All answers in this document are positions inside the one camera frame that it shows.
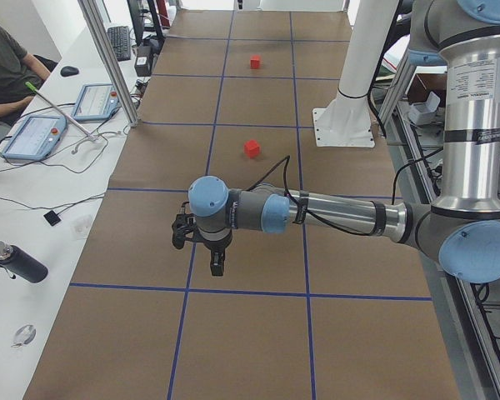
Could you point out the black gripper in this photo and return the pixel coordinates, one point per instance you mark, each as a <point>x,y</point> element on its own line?
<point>215,247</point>

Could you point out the red block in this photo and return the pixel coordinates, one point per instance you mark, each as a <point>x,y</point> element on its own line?
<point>252,148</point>
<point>255,62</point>

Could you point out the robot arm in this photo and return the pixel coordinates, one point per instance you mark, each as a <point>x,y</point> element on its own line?
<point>460,229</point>

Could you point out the small black square pad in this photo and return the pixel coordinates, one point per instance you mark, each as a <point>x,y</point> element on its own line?
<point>52,218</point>

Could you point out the white pillar with base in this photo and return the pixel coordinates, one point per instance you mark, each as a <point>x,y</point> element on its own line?
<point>346,122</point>

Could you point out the teach pendant far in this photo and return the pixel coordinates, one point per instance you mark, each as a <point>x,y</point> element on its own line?
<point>95,103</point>

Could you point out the teach pendant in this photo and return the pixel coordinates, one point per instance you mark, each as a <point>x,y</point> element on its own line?
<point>95,103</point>
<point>35,139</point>

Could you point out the black water bottle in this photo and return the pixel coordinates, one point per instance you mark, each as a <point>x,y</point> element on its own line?
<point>18,263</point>

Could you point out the teach pendant near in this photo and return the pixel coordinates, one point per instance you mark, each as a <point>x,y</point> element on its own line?
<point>35,139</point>

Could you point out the black power adapter box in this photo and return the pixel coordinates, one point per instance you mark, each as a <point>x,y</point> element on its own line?
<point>143,64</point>

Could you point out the black computer mouse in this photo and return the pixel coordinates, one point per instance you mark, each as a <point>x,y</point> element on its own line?
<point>69,71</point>

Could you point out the black keyboard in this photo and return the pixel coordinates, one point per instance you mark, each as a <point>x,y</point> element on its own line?
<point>119,39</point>

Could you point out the metal rod green tip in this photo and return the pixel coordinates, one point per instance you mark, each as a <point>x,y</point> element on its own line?
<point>89,136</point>

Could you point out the seated person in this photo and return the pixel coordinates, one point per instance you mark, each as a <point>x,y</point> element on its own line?
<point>17,68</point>

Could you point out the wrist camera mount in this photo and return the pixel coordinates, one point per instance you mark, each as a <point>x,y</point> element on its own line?
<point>184,228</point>

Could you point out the aluminium frame post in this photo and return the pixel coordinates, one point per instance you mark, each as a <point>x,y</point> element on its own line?
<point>99,35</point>

